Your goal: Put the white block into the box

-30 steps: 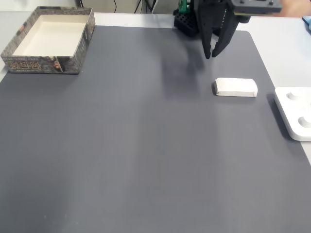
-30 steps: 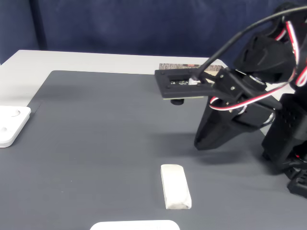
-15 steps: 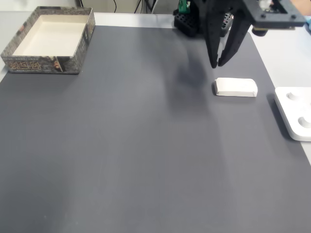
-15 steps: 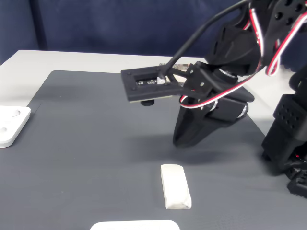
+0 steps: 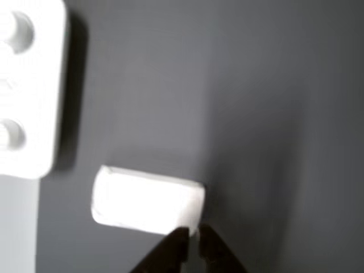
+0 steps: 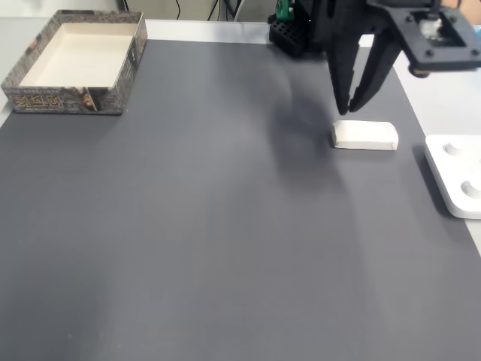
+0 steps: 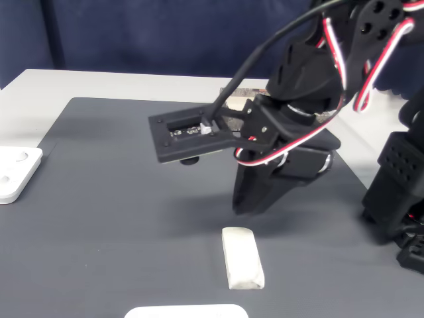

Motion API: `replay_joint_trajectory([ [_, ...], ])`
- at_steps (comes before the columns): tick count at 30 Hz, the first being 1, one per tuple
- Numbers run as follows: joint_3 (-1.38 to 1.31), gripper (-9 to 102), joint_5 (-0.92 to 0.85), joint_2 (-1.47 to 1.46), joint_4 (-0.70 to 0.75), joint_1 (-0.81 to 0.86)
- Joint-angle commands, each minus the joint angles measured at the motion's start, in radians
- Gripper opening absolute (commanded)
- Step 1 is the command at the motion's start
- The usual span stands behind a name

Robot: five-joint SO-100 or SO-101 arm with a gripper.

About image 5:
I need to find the white block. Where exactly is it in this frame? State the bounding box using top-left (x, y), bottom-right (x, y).
top-left (90, 164), bottom-right (206, 237)

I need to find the grey table mat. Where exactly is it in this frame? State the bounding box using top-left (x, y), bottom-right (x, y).
top-left (35, 0), bottom-right (364, 273)

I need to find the white plate with round dimples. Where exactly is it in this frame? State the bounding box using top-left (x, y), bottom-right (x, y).
top-left (0, 0), bottom-right (68, 180)

